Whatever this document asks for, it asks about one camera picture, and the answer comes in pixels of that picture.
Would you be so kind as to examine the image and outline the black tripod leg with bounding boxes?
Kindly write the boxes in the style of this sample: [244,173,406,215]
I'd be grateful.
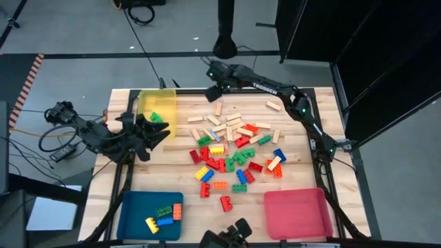
[0,0,28,49]

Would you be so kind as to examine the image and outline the black cable coil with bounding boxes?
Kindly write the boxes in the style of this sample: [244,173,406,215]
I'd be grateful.
[126,2,156,26]

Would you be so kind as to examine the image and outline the yellow translucent plastic bin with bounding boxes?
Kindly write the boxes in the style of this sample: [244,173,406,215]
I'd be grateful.
[137,88,178,139]

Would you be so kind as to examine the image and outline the blue plastic bin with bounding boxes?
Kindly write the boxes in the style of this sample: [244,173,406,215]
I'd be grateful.
[116,191,185,241]

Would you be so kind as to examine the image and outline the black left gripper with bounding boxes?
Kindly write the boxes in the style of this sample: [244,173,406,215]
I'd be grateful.
[115,112,172,163]

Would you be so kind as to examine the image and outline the black desk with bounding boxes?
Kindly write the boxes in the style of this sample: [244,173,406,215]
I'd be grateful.
[0,100,85,248]

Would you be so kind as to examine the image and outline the white sheet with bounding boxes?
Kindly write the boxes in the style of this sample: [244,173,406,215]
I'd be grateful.
[25,185,83,231]

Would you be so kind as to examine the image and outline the orange black striped tape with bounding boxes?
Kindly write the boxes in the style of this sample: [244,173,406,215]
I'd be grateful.
[8,53,45,129]

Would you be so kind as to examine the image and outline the pink plastic bin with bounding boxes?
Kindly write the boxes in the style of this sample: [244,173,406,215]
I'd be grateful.
[263,187,334,241]

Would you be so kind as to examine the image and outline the long black floor cable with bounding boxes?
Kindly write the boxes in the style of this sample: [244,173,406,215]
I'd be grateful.
[122,6,163,85]

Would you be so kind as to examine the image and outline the black partition curtain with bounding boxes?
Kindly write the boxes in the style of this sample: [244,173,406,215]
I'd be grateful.
[274,0,441,151]

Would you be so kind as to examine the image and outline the black power adapter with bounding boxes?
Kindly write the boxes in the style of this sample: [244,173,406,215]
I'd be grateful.
[49,143,78,163]

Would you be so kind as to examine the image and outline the black stand base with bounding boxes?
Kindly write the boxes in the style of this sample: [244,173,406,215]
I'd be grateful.
[212,0,238,60]

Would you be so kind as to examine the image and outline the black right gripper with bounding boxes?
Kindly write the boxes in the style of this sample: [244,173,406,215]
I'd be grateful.
[205,60,227,103]

